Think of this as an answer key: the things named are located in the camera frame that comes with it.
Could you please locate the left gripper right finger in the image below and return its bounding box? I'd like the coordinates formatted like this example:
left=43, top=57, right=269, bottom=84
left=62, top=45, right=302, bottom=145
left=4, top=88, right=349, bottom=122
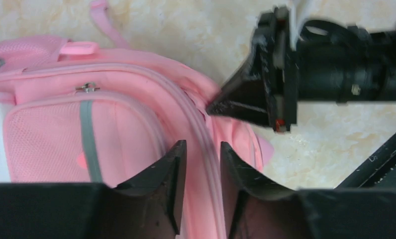
left=220, top=142, right=396, bottom=239

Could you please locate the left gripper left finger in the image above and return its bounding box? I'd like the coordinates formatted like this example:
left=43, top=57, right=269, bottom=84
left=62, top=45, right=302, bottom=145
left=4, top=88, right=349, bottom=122
left=0, top=140, right=187, bottom=239

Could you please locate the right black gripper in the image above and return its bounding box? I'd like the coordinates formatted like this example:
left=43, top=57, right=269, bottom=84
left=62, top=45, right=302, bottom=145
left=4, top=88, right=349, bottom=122
left=257, top=7, right=396, bottom=131

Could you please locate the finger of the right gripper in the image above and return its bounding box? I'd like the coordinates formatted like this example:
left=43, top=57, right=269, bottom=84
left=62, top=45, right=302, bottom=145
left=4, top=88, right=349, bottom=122
left=206, top=49, right=270, bottom=127

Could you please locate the pink student backpack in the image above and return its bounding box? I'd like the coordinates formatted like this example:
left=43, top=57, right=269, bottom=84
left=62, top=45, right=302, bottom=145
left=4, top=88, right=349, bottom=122
left=0, top=0, right=273, bottom=239

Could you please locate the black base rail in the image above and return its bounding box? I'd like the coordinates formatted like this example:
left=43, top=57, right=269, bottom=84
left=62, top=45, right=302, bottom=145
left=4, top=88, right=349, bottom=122
left=336, top=132, right=396, bottom=189

